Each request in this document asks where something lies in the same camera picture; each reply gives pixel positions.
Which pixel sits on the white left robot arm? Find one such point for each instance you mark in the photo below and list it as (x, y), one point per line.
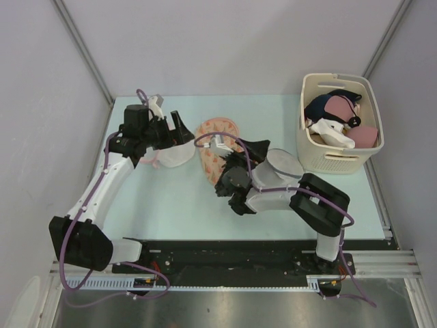
(78, 237)

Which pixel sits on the pink bra with black straps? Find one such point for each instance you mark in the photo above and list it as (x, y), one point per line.
(346, 127)

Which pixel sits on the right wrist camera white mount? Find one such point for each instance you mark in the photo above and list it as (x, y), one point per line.
(218, 147)

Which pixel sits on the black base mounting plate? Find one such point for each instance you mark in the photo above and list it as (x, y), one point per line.
(246, 258)

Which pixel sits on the aluminium frame rail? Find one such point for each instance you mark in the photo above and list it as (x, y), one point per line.
(385, 264)

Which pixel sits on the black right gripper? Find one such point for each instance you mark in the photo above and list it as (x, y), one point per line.
(257, 150)

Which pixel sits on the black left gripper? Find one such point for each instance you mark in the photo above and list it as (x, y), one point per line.
(182, 134)

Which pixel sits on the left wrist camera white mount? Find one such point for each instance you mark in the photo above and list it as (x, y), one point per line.
(154, 103)

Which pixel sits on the floral peach mesh laundry bag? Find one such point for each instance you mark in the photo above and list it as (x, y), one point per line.
(211, 163)

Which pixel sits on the navy blue bra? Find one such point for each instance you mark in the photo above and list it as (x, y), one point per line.
(336, 105)

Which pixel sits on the cream perforated plastic basket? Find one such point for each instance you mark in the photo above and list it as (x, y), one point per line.
(328, 159)

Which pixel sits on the white slotted cable duct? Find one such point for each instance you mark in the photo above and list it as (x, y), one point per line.
(191, 282)

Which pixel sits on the pink round mesh laundry bag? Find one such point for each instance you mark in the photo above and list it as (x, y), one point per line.
(171, 157)

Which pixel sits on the white mesh laundry bag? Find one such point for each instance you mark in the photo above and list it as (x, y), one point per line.
(279, 169)

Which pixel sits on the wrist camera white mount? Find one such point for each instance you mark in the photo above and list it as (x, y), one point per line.
(218, 147)
(154, 103)

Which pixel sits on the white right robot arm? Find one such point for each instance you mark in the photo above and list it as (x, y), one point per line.
(319, 204)

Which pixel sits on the white garment in basket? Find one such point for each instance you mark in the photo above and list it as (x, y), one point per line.
(329, 132)

